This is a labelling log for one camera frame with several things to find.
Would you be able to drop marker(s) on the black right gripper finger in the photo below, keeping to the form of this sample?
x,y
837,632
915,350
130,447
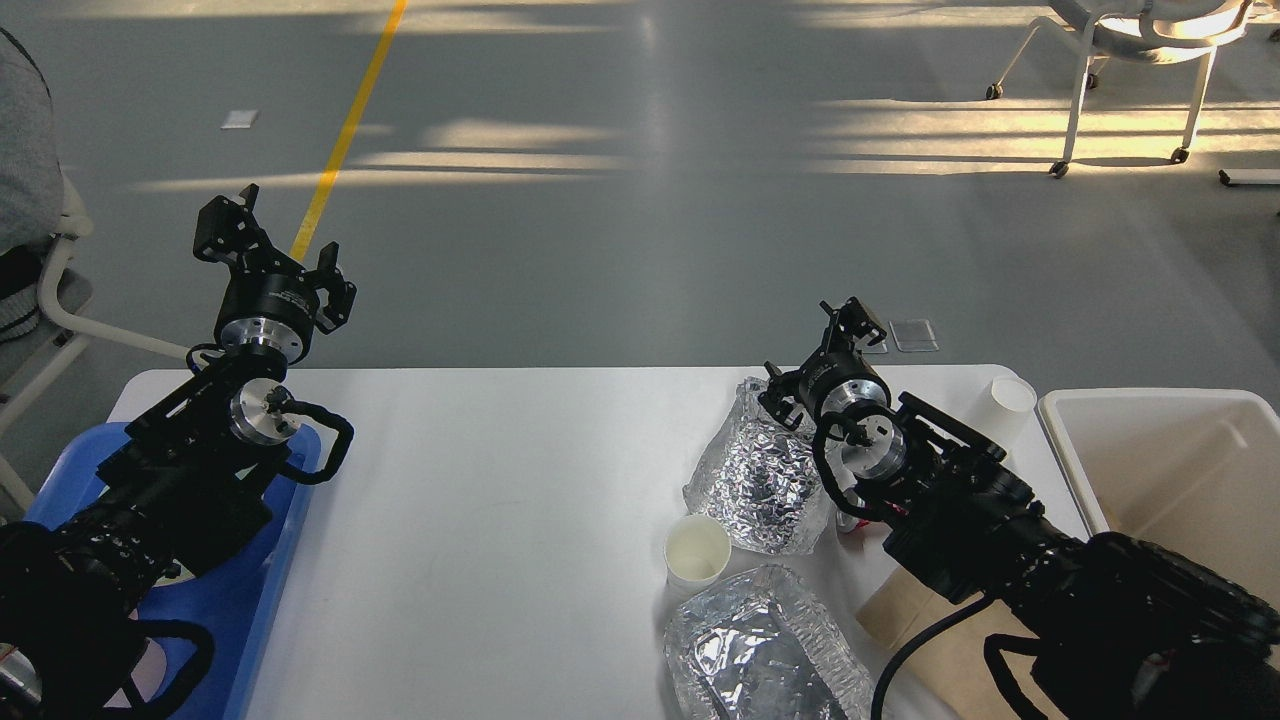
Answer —
x,y
781,398
851,327

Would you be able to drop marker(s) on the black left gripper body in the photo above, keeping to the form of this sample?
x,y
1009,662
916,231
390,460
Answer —
x,y
270,309

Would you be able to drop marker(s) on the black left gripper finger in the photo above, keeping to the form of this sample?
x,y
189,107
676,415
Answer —
x,y
227,232
335,295

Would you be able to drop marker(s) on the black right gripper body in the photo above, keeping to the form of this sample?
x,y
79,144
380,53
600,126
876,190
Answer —
x,y
832,381

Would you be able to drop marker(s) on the pink mug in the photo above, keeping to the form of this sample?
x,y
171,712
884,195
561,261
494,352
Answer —
x,y
146,679

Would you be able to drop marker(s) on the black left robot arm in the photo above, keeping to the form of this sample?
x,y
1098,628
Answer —
x,y
185,492

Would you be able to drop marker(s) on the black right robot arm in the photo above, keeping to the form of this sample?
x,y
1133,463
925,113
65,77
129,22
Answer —
x,y
1118,627

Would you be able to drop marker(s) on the clear floor plate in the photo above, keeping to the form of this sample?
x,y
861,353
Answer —
x,y
914,336

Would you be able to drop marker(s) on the crumpled foil upper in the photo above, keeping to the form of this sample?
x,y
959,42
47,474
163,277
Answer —
x,y
759,480

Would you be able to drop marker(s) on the white floor marker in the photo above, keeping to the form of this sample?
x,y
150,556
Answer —
x,y
240,119

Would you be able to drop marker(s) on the translucent plastic cup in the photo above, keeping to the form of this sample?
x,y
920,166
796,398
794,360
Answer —
x,y
1003,410

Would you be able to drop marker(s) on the white paper cup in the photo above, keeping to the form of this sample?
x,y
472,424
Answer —
x,y
696,550

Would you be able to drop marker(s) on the white chair left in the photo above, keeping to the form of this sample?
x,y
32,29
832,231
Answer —
x,y
34,362

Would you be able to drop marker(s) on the person in grey sweater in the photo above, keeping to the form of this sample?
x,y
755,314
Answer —
x,y
31,186

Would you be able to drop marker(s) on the foil container lower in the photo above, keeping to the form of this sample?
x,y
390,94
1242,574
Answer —
x,y
760,645

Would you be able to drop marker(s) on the blue plastic tray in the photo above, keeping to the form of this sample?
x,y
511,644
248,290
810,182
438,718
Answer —
x,y
236,602

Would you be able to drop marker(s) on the brown paper bag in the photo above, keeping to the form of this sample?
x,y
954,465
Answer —
x,y
951,665

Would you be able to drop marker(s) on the white plastic bin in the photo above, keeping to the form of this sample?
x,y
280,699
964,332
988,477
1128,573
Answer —
x,y
1195,470

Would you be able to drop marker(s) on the white office chair right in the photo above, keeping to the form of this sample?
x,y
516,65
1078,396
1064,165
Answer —
x,y
1138,32

